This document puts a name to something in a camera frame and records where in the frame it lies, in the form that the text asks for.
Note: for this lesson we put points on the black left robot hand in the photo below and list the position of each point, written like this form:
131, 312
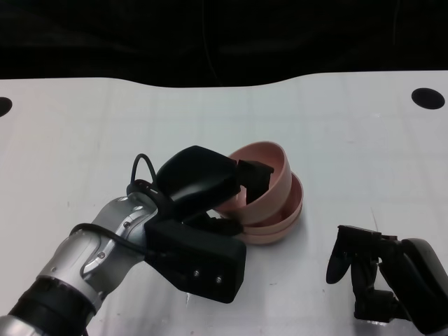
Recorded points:
196, 178

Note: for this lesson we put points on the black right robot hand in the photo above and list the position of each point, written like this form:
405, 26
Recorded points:
420, 273

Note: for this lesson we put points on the pink plastic bowl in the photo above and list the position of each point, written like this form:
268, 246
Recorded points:
273, 196
266, 240
293, 206

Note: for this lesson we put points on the black backdrop cloth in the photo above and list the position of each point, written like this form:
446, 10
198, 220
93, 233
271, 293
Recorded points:
210, 35

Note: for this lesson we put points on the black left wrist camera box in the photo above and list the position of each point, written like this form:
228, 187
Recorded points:
203, 259

